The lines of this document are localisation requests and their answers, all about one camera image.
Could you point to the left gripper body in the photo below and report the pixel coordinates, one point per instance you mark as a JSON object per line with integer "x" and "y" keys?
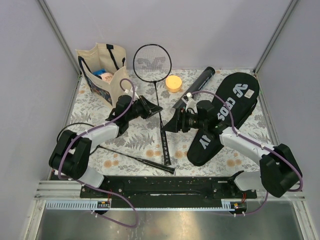
{"x": 138, "y": 110}

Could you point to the floral table mat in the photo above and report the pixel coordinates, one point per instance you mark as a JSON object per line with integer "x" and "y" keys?
{"x": 142, "y": 139}

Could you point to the black badminton racket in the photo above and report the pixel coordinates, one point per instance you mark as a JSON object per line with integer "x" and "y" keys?
{"x": 152, "y": 64}
{"x": 149, "y": 163}

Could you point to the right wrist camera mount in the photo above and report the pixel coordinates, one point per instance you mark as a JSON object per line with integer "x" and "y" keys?
{"x": 189, "y": 101}

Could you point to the yellow grip tape roll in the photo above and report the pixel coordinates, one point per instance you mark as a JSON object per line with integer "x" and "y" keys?
{"x": 173, "y": 83}

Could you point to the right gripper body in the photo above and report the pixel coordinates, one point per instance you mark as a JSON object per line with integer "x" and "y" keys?
{"x": 189, "y": 120}

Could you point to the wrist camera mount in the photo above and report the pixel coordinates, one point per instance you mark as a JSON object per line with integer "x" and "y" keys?
{"x": 132, "y": 92}
{"x": 189, "y": 101}

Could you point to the black shuttlecock tube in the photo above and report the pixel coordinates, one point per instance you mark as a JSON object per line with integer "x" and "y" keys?
{"x": 197, "y": 85}

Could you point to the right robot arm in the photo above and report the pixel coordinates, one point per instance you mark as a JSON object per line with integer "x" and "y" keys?
{"x": 278, "y": 168}

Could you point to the beige canvas tote bag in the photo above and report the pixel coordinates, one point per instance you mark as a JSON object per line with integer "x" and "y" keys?
{"x": 103, "y": 67}

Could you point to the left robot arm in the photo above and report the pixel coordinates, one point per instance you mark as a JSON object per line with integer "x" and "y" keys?
{"x": 70, "y": 157}

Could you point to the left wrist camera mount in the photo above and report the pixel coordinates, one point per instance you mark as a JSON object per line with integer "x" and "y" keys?
{"x": 132, "y": 92}

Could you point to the black racket cover bag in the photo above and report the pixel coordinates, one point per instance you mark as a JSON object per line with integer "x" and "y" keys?
{"x": 240, "y": 92}

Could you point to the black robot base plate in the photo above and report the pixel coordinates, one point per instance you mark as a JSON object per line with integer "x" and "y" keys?
{"x": 146, "y": 192}

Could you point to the blue pink item in bag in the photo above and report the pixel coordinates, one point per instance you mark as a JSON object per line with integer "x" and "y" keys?
{"x": 105, "y": 75}

